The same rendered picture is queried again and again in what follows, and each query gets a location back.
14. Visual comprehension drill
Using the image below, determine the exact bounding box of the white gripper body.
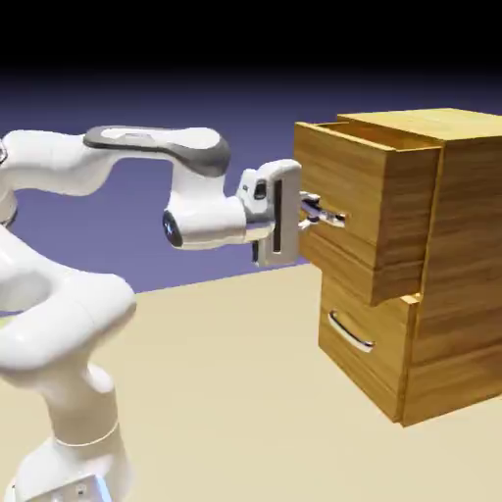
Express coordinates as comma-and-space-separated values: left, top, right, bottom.
255, 159, 302, 269

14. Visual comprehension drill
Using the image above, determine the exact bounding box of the large wooden drawer front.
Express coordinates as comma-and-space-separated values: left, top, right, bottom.
292, 121, 443, 308

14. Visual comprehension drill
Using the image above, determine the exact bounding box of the light wooden cabinet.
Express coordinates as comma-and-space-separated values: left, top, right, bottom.
318, 108, 502, 427

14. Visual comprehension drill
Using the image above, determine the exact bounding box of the small wooden drawer front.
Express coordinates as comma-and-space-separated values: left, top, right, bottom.
318, 270, 422, 425

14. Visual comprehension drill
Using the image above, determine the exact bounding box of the long curved silver handle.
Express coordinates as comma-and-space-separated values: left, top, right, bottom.
327, 309, 377, 353

